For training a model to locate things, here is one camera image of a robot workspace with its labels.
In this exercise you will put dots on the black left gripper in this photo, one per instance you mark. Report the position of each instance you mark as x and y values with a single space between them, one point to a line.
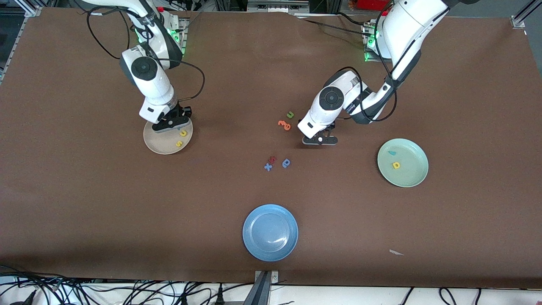
331 125

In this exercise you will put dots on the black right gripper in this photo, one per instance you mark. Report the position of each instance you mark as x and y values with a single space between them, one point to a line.
181 112

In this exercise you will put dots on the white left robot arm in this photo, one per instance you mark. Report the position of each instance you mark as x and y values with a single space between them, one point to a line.
334 99

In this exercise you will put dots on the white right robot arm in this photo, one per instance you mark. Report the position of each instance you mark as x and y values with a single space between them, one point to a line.
146 72

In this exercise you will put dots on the beige brown plate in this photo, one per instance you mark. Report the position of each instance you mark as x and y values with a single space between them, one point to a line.
163 144

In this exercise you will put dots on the blue foam letter a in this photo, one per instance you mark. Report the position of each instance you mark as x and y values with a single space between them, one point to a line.
284 165

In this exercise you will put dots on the brown paper table cover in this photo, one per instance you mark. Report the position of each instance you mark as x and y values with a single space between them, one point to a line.
271 63

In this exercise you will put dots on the light green plate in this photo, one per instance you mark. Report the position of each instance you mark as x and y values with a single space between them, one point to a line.
410 173

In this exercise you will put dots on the blue plate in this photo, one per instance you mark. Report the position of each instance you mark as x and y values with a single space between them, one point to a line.
270 233

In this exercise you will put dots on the grey metal rack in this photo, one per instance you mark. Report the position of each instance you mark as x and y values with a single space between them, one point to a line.
277 5

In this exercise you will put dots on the red box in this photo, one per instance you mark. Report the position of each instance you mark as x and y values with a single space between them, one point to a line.
372 4

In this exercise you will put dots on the white paper scrap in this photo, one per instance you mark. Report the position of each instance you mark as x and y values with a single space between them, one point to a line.
394 252

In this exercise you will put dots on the black power plug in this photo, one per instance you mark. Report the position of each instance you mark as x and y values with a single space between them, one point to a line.
184 299
219 297

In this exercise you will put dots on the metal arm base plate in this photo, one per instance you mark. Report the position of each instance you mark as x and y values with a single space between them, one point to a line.
370 57
183 29

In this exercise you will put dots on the grey aluminium profile with bracket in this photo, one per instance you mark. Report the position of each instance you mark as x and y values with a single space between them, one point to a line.
261 292

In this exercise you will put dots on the silver aluminium frame profile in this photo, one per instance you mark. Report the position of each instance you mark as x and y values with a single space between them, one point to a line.
29 8
523 17

